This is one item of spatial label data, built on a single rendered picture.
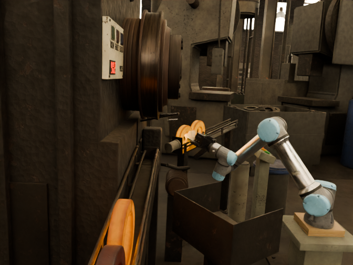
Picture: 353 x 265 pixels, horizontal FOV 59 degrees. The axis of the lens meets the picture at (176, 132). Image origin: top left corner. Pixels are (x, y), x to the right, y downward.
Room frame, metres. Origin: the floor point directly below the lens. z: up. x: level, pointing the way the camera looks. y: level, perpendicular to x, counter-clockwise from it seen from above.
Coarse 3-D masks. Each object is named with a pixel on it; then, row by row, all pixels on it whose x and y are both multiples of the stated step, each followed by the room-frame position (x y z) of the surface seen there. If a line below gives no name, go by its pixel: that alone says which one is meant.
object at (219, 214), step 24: (192, 192) 0.98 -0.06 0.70; (216, 192) 1.04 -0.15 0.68; (192, 216) 0.86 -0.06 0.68; (216, 216) 0.78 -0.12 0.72; (264, 216) 0.79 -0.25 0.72; (192, 240) 0.85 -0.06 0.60; (216, 240) 0.77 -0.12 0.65; (240, 240) 0.74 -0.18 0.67; (264, 240) 0.80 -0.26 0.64; (216, 264) 0.87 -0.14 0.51; (240, 264) 0.75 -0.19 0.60
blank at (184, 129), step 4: (180, 128) 1.87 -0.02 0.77; (184, 128) 1.87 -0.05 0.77; (188, 128) 1.91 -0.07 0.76; (176, 132) 1.86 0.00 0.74; (180, 132) 1.84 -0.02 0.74; (184, 132) 1.87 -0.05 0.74; (176, 136) 1.85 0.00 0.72; (180, 136) 1.84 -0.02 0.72; (184, 140) 1.93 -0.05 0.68; (188, 144) 1.91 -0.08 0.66
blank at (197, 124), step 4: (196, 120) 2.02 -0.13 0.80; (200, 120) 2.03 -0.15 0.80; (192, 124) 1.99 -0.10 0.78; (196, 124) 1.99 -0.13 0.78; (200, 124) 2.03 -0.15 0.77; (192, 128) 1.97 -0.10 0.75; (196, 128) 1.99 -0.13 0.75; (200, 128) 2.05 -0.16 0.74; (204, 128) 2.08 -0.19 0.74; (196, 132) 1.99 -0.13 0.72; (200, 132) 2.05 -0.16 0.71
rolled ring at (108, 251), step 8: (104, 248) 0.52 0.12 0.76; (112, 248) 0.52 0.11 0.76; (120, 248) 0.53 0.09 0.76; (104, 256) 0.50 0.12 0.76; (112, 256) 0.50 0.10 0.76; (120, 256) 0.54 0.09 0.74; (96, 264) 0.48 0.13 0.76; (104, 264) 0.48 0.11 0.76; (112, 264) 0.48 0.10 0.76; (120, 264) 0.56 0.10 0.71
